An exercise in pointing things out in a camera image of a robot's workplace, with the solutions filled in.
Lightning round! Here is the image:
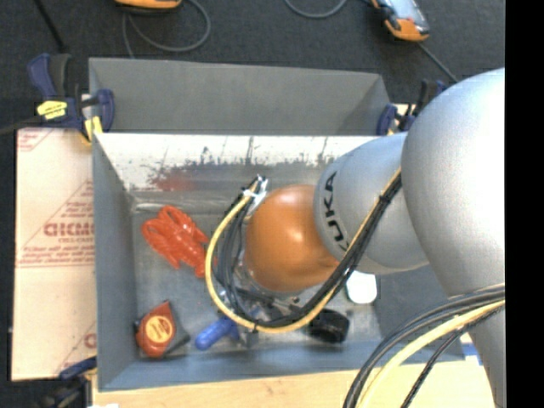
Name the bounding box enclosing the black round object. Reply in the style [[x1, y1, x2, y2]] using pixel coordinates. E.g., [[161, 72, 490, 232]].
[[307, 308, 351, 344]]

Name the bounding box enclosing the white rounded object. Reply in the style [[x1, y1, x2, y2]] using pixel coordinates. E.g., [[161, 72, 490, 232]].
[[344, 269, 379, 305]]

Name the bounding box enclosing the orange tape measure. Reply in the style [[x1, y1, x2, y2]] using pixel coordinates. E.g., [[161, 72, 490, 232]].
[[133, 299, 191, 360]]

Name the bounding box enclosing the grey metal bin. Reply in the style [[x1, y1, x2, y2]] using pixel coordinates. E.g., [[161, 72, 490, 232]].
[[88, 56, 465, 393]]

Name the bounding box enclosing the brown cardboard board, red print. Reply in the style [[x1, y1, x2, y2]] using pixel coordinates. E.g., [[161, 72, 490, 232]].
[[8, 127, 99, 383]]

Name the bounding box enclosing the blue handled tool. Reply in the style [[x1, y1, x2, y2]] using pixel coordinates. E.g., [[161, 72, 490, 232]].
[[194, 315, 240, 351]]

